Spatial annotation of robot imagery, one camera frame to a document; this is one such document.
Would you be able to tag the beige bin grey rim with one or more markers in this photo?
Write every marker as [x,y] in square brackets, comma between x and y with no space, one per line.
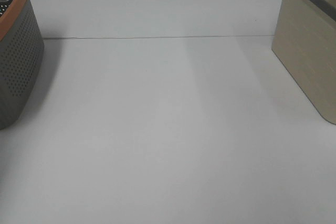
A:
[304,42]

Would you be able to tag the grey perforated basket orange rim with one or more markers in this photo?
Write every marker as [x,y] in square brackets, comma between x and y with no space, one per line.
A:
[22,50]

